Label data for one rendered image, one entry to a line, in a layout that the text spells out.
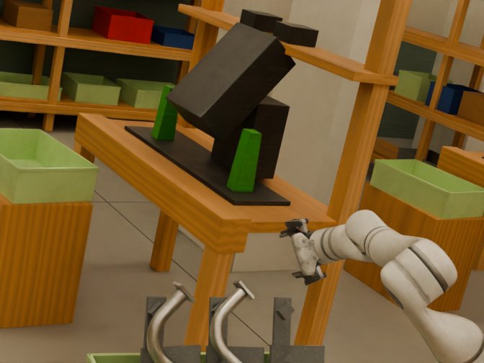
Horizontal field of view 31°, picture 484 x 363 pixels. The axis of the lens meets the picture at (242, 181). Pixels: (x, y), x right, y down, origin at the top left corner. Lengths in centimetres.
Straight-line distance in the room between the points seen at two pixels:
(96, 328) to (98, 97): 382
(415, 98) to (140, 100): 251
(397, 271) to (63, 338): 301
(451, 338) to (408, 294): 15
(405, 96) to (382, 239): 674
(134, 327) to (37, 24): 371
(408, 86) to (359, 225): 662
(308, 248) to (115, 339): 258
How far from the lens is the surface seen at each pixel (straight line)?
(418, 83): 820
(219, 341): 209
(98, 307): 461
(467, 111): 782
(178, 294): 198
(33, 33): 750
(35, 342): 421
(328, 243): 180
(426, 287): 141
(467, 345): 154
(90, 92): 787
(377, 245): 159
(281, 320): 221
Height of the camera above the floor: 198
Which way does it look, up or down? 16 degrees down
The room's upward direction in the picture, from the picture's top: 13 degrees clockwise
